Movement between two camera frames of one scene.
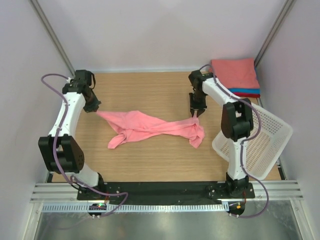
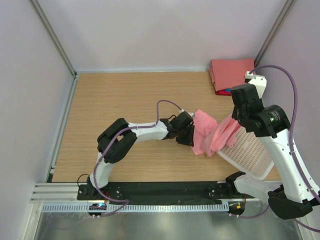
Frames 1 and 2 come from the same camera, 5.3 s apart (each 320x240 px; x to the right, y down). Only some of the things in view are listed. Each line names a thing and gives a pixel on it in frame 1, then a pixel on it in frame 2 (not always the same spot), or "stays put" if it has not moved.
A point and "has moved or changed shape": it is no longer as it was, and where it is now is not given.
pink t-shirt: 131,124 has moved or changed shape
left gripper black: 94,106 -> 189,140
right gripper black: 200,108 -> 234,114
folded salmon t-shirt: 236,73 stays put
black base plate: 146,190 stays put
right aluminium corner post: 286,10 stays put
